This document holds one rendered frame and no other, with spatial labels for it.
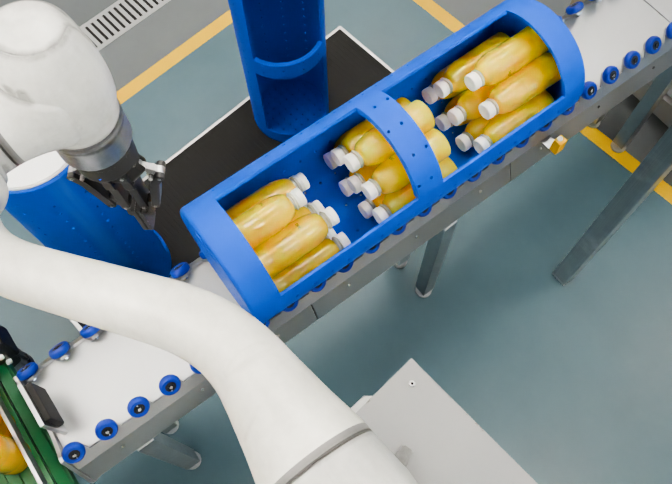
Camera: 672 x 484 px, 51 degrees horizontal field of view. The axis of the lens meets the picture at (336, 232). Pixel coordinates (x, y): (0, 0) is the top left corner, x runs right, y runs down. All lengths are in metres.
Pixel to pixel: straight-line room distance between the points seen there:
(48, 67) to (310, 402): 0.39
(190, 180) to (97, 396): 1.20
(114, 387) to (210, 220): 0.46
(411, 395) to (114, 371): 0.64
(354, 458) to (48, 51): 0.45
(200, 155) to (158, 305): 2.07
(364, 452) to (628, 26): 1.67
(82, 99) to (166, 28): 2.48
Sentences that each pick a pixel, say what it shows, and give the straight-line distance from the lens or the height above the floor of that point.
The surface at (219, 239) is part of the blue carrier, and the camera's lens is 1.30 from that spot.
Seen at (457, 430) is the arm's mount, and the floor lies 1.08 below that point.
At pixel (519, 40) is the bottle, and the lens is 1.61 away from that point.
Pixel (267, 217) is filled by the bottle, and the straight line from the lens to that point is 1.36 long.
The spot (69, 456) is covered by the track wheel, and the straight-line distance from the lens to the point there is 1.56.
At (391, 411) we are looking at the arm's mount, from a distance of 1.36.
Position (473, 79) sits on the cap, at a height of 1.17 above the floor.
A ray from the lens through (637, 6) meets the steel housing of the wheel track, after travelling 2.11.
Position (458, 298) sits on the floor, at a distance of 2.57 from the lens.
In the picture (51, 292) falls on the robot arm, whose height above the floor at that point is 1.85.
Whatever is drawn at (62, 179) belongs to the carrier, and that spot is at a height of 1.01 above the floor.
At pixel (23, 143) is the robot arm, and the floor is 1.82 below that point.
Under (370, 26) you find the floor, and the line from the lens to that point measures 3.12.
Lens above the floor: 2.42
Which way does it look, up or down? 67 degrees down
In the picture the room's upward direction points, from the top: 2 degrees counter-clockwise
